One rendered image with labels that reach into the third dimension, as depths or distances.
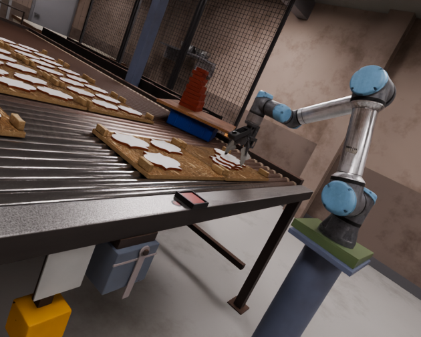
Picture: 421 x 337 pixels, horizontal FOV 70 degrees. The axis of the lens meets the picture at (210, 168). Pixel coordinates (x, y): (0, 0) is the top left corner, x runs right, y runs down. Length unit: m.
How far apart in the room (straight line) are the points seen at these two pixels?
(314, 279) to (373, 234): 3.24
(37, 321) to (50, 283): 0.08
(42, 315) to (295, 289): 0.94
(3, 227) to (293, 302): 1.09
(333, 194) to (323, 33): 4.31
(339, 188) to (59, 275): 0.87
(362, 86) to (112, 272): 0.98
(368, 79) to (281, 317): 0.98
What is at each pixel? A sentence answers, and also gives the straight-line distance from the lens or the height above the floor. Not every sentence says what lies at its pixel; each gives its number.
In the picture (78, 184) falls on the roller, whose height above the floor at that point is 0.91.
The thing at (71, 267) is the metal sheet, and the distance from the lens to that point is 0.71.
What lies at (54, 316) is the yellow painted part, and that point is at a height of 0.70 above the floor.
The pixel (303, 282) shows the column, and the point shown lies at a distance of 1.34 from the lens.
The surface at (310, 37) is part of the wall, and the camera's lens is 5.34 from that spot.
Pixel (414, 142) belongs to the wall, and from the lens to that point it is 4.48.
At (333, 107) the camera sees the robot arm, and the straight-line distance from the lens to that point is 1.40.
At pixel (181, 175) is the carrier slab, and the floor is 0.94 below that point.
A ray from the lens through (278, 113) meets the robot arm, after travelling 1.36.
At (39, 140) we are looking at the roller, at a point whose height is 0.92.
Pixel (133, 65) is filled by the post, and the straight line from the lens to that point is 3.10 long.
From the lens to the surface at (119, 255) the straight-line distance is 0.73.
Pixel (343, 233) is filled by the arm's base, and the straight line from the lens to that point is 1.27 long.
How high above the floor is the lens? 1.25
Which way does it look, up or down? 14 degrees down
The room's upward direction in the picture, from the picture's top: 24 degrees clockwise
